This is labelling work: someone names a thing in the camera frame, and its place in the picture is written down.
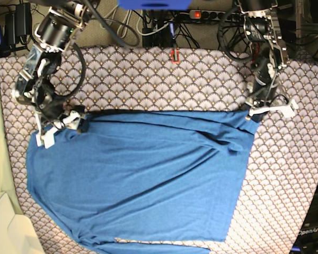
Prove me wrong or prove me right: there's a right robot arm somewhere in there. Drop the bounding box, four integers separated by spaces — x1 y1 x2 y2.
12 1 93 149

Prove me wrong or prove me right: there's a blue long-sleeve T-shirt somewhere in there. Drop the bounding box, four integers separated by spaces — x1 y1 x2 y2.
26 111 259 253

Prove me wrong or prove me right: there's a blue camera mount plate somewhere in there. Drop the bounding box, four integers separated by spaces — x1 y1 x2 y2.
118 0 192 10

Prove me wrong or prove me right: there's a fan-patterned table cloth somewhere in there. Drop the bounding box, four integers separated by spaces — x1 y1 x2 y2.
0 47 318 253

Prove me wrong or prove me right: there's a red and grey table clamp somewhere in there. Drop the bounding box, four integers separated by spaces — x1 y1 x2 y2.
170 48 180 64

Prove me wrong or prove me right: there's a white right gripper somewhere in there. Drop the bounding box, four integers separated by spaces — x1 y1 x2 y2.
35 111 90 149

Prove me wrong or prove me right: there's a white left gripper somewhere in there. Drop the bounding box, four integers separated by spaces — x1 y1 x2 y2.
249 99 299 123

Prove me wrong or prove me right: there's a black OpenArm base box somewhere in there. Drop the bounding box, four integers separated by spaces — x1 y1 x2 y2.
290 188 318 253

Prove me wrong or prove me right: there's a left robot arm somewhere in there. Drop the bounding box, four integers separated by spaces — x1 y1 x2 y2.
217 1 299 122

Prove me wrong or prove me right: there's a black power adapter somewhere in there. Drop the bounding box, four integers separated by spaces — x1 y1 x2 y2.
4 3 32 46

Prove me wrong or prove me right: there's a grey looped cable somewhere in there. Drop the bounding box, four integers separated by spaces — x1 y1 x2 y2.
100 13 141 47

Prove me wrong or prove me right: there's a black power strip red switch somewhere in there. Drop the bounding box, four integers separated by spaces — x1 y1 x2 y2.
187 10 225 21

